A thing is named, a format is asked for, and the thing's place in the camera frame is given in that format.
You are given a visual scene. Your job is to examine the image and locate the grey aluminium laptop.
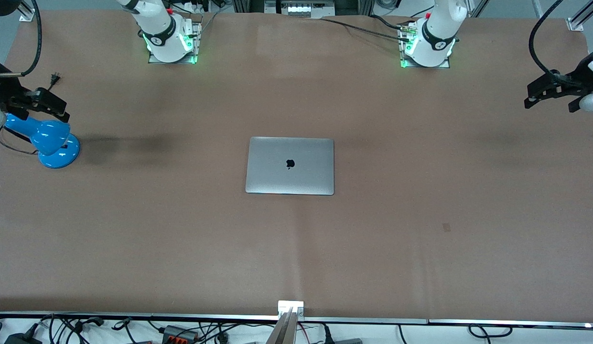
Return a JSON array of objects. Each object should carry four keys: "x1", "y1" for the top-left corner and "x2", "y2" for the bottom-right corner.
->
[{"x1": 245, "y1": 137, "x2": 335, "y2": 196}]

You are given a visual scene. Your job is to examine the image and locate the blue desk lamp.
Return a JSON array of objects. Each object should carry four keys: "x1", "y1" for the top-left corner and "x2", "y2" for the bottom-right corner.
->
[{"x1": 3, "y1": 113, "x2": 81, "y2": 169}]

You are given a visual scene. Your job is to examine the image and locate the black power adapter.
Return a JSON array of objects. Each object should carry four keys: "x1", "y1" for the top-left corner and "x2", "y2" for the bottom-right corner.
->
[{"x1": 4, "y1": 325, "x2": 43, "y2": 344}]

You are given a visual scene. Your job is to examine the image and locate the white power strip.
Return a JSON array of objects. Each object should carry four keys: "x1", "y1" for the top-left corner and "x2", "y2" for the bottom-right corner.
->
[{"x1": 264, "y1": 0, "x2": 336, "y2": 20}]

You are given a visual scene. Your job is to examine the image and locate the black red connector box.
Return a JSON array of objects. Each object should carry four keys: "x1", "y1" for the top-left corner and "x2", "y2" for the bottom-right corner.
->
[{"x1": 162, "y1": 325, "x2": 200, "y2": 344}]

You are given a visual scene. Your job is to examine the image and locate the black lamp power cord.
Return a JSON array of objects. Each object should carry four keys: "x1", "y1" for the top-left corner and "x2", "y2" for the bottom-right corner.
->
[{"x1": 0, "y1": 72, "x2": 62, "y2": 156}]

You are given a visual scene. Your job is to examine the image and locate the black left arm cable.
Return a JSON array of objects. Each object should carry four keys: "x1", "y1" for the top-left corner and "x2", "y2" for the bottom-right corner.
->
[{"x1": 528, "y1": 0, "x2": 564, "y2": 77}]

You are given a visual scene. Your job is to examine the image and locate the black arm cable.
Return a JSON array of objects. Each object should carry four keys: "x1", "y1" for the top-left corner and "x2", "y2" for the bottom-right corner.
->
[
  {"x1": 528, "y1": 0, "x2": 564, "y2": 77},
  {"x1": 0, "y1": 0, "x2": 43, "y2": 78}
]

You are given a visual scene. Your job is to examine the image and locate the aluminium table corner bracket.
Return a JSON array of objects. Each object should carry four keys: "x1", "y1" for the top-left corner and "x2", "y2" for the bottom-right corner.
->
[
  {"x1": 567, "y1": 0, "x2": 593, "y2": 32},
  {"x1": 17, "y1": 0, "x2": 37, "y2": 22}
]

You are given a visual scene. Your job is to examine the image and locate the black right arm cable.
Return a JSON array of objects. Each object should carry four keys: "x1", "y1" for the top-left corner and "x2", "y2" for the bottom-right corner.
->
[{"x1": 0, "y1": 0, "x2": 43, "y2": 78}]

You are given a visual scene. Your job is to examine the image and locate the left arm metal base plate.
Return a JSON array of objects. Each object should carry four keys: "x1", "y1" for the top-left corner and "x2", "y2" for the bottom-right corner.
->
[{"x1": 399, "y1": 21, "x2": 451, "y2": 69}]

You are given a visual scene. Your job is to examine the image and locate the thick black base cable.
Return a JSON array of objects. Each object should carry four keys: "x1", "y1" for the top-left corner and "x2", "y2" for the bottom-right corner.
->
[{"x1": 370, "y1": 14, "x2": 405, "y2": 31}]

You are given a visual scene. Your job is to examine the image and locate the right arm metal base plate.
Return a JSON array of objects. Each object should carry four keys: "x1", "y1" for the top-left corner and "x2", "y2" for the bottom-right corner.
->
[{"x1": 148, "y1": 14, "x2": 200, "y2": 65}]

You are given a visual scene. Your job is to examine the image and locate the thin black base cable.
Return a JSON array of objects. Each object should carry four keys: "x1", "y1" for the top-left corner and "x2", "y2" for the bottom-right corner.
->
[{"x1": 320, "y1": 17, "x2": 411, "y2": 42}]

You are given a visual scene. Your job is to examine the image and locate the black frame posts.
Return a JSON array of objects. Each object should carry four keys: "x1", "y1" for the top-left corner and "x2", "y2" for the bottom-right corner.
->
[{"x1": 232, "y1": 0, "x2": 266, "y2": 14}]

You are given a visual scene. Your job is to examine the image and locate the black looped floor cable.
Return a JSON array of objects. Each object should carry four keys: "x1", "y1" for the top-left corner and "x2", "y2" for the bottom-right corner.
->
[{"x1": 468, "y1": 323, "x2": 513, "y2": 339}]

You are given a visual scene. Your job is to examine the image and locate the silver table edge rail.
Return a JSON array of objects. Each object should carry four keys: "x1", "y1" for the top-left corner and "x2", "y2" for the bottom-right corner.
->
[{"x1": 0, "y1": 312, "x2": 593, "y2": 330}]

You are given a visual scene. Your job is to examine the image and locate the silver mount bracket plate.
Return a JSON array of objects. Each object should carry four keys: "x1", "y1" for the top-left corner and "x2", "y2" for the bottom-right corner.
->
[{"x1": 278, "y1": 300, "x2": 305, "y2": 320}]

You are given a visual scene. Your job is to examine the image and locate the grey aluminium mount bar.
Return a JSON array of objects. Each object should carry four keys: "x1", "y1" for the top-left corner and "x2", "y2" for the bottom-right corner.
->
[{"x1": 265, "y1": 308, "x2": 298, "y2": 344}]

